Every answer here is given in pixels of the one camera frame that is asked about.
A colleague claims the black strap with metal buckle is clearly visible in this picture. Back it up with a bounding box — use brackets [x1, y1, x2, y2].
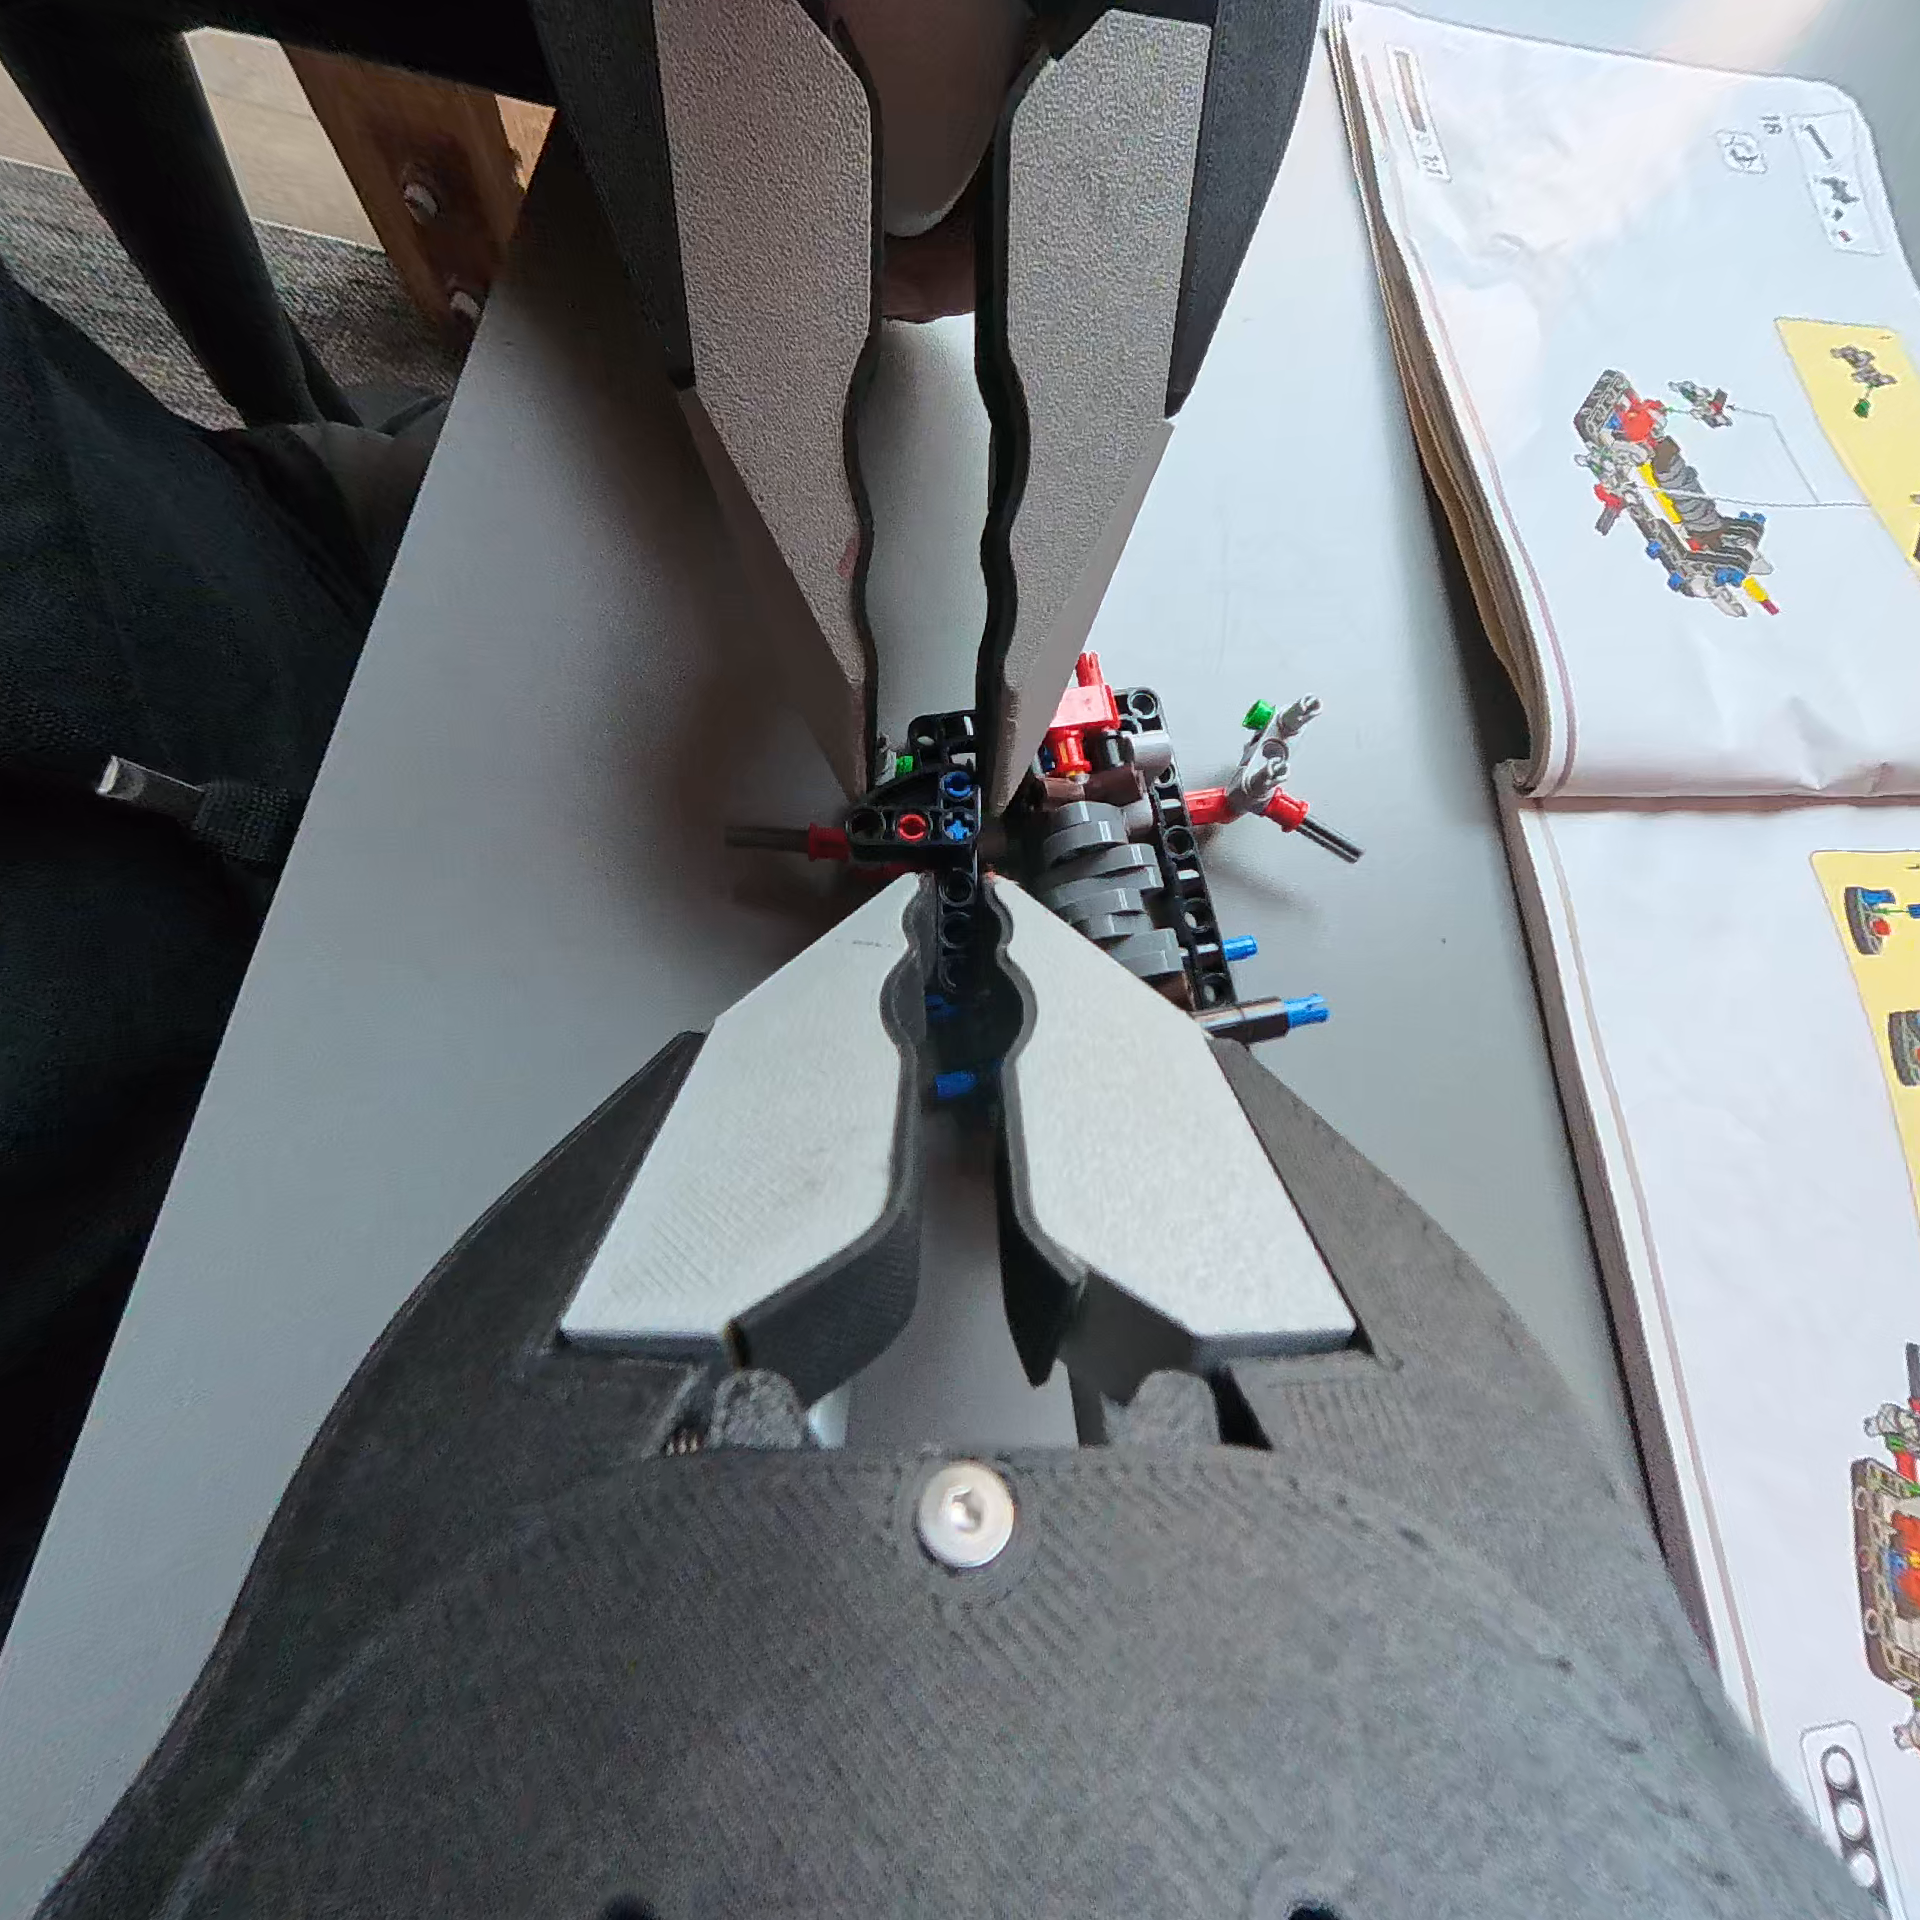
[93, 753, 302, 876]

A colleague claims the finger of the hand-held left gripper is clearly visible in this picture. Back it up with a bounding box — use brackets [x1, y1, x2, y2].
[651, 0, 880, 799]
[971, 7, 1217, 784]

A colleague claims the person's left hand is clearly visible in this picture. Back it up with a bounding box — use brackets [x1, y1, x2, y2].
[878, 222, 980, 325]

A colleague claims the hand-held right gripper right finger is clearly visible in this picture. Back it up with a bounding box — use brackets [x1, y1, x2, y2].
[990, 877, 1361, 1384]

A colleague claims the black lego frame assembly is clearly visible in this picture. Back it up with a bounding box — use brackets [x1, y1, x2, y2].
[728, 652, 1368, 1119]

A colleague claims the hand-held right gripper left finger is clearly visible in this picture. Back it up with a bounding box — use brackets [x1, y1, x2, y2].
[560, 873, 924, 1400]

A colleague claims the white instruction booklet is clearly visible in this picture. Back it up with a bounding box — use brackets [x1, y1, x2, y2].
[1329, 0, 1920, 1905]

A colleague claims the black office chair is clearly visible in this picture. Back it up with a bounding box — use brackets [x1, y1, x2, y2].
[0, 0, 558, 430]

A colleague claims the wooden table leg with bolts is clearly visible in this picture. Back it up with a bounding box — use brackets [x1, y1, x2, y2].
[286, 46, 558, 329]

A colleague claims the small black lego subassembly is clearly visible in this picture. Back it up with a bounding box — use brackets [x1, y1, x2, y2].
[844, 765, 987, 865]

